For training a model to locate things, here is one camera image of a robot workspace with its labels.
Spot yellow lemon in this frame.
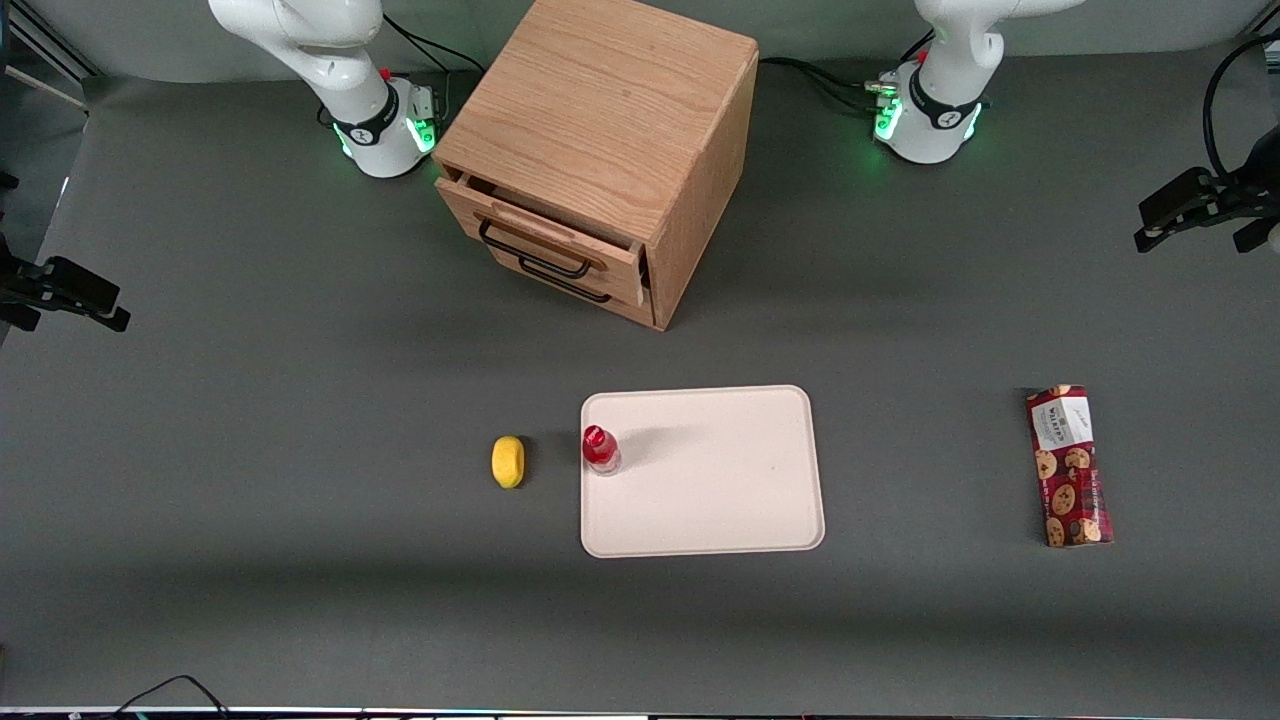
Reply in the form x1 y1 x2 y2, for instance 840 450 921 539
491 435 526 490

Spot red cookie box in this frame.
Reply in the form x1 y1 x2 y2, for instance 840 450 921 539
1026 385 1114 549

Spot narrow oak drawer front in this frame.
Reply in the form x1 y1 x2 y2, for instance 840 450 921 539
488 244 657 329

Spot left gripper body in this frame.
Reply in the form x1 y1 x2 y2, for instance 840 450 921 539
1212 128 1280 223

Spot aluminium frame rail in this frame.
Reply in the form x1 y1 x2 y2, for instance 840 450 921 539
0 0 103 113

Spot wide oak drawer front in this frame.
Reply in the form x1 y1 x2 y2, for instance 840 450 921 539
436 174 647 307

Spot black cable at table edge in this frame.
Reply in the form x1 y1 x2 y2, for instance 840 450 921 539
108 675 233 720

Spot black right base cables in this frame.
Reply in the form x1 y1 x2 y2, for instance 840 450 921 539
318 14 487 129

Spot small red-capped bottle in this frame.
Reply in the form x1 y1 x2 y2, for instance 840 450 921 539
582 424 622 477

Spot black base cables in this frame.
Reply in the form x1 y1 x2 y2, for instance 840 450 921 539
758 28 936 113
318 14 487 129

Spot black left base cables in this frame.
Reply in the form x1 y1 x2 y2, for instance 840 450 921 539
758 28 936 113

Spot long black drawer handle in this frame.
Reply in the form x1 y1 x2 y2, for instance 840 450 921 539
477 219 594 280

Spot short black drawer handle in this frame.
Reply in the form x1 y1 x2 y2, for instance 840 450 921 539
517 254 614 305

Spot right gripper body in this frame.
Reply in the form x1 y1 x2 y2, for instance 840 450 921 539
0 232 43 303

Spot beige plastic tray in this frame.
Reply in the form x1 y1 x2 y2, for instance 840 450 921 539
579 384 827 559

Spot oak wooden drawer cabinet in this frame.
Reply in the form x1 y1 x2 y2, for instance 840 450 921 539
432 0 760 332

